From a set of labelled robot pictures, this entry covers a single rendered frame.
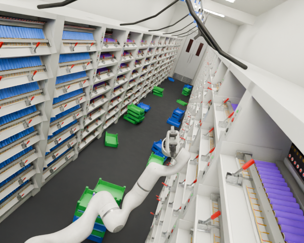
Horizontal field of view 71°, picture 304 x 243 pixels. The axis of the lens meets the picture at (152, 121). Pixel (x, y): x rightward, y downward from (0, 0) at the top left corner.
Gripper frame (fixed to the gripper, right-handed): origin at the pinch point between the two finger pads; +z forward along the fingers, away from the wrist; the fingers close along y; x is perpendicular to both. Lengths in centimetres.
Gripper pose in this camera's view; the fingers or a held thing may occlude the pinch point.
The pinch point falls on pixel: (172, 139)
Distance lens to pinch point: 85.1
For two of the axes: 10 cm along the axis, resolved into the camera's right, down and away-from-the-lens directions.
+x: -10.0, -0.3, 0.4
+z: -0.3, -2.5, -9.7
